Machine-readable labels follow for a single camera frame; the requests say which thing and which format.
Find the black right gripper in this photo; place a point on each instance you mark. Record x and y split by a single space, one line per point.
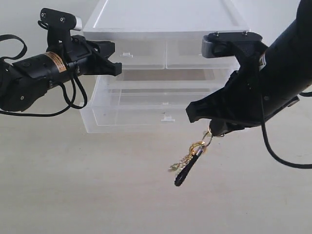
257 91

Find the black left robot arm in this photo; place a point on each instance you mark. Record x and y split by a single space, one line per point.
25 81

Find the gold keychain with black strap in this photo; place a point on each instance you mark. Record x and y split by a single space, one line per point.
183 167

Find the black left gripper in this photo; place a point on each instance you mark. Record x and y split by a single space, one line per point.
87 57

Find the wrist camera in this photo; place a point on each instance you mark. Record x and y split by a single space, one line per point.
241 45
59 25

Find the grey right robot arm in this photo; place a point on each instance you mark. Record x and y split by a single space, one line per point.
299 32

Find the white plastic drawer cabinet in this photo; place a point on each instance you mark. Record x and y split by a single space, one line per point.
162 20

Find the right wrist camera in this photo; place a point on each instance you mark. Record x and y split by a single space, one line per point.
241 45

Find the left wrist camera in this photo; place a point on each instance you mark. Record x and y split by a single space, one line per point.
59 25

